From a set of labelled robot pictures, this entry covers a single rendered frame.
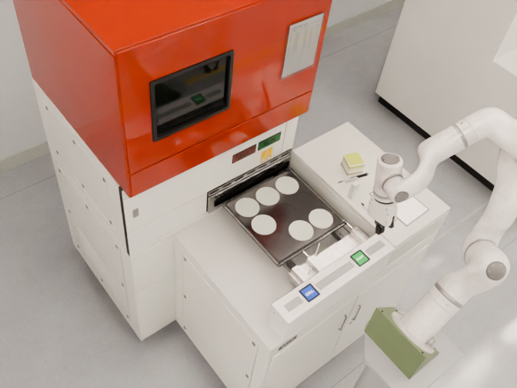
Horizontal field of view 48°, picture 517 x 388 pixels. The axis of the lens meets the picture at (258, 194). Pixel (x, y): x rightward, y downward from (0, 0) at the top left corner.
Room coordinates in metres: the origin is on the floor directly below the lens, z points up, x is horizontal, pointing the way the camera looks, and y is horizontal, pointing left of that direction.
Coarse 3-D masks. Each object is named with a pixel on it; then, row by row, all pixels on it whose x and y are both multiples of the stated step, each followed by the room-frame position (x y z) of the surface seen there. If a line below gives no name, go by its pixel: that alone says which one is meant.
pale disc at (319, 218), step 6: (312, 210) 1.52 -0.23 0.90; (318, 210) 1.53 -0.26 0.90; (324, 210) 1.53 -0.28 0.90; (312, 216) 1.49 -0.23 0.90; (318, 216) 1.50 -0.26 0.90; (324, 216) 1.50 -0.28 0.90; (330, 216) 1.51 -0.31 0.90; (312, 222) 1.46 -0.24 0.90; (318, 222) 1.46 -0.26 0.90; (324, 222) 1.47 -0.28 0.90; (330, 222) 1.47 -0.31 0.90; (324, 228) 1.44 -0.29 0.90
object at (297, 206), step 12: (276, 180) 1.66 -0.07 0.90; (252, 192) 1.57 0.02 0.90; (300, 192) 1.61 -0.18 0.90; (228, 204) 1.49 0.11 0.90; (276, 204) 1.53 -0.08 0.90; (288, 204) 1.54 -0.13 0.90; (300, 204) 1.55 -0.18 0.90; (312, 204) 1.56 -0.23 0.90; (324, 204) 1.57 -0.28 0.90; (240, 216) 1.43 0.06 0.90; (252, 216) 1.44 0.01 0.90; (276, 216) 1.46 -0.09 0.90; (288, 216) 1.47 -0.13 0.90; (300, 216) 1.48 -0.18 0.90; (336, 216) 1.51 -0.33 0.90; (276, 228) 1.40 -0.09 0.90; (288, 228) 1.41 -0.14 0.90; (264, 240) 1.33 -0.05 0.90; (276, 240) 1.34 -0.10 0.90; (288, 240) 1.35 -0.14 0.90; (300, 240) 1.36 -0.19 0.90; (312, 240) 1.37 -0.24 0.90; (276, 252) 1.29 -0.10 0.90; (288, 252) 1.30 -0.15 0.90
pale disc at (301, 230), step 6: (294, 222) 1.45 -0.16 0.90; (300, 222) 1.45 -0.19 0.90; (306, 222) 1.46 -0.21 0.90; (294, 228) 1.42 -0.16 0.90; (300, 228) 1.42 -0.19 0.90; (306, 228) 1.43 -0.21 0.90; (312, 228) 1.43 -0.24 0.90; (294, 234) 1.39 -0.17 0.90; (300, 234) 1.39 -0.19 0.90; (306, 234) 1.40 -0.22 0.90; (312, 234) 1.40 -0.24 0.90
